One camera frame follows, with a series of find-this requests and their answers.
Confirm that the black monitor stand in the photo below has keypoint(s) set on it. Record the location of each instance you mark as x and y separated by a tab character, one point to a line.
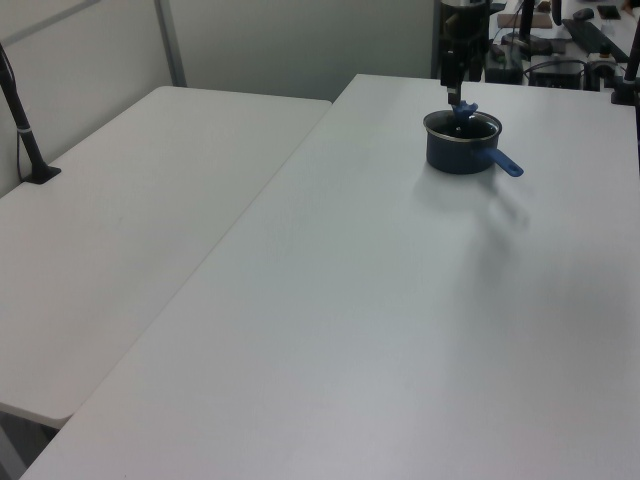
524	22

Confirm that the white side table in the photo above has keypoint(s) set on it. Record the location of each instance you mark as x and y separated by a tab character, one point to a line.
125	215

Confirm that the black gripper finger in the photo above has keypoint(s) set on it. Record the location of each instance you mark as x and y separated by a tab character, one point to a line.
449	70
474	65

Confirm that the grey metal partition post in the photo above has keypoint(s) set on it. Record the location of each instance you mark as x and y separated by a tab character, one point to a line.
170	42

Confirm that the black keyboard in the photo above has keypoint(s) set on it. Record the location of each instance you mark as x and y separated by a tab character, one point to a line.
595	34

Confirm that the black electronics box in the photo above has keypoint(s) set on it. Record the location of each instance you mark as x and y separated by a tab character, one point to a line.
502	67

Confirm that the brown board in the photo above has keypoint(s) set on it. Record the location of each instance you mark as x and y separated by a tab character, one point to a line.
541	21

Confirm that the dark computer mouse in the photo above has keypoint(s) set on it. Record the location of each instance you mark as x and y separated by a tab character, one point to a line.
583	13

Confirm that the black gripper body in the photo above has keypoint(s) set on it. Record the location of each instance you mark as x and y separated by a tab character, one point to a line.
470	27

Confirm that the black clamped stand pole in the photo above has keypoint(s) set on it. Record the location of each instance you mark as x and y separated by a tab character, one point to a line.
631	55

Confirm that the glass lid with blue knob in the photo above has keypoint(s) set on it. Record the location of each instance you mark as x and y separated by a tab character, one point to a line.
465	108

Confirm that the black camera stand pole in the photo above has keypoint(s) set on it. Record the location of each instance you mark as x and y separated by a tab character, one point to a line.
22	127

